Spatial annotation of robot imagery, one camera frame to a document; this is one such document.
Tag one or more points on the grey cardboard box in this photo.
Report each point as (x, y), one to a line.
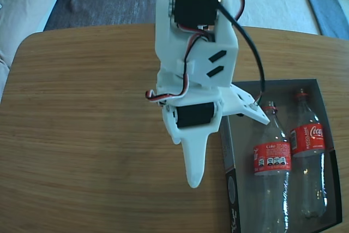
(283, 94)

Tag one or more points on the blue fabric strip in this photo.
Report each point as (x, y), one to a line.
(324, 6)

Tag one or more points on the white rug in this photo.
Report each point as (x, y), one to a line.
(286, 6)

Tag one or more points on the white sofa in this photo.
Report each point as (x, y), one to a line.
(24, 12)

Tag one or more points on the clear bottle nutrition marks label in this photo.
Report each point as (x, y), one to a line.
(272, 159)

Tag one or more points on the clear bottle script logo label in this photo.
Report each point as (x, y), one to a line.
(308, 140)

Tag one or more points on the small black camera module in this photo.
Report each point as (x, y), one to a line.
(240, 114)

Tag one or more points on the flat white camera plate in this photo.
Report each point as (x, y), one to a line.
(237, 102)

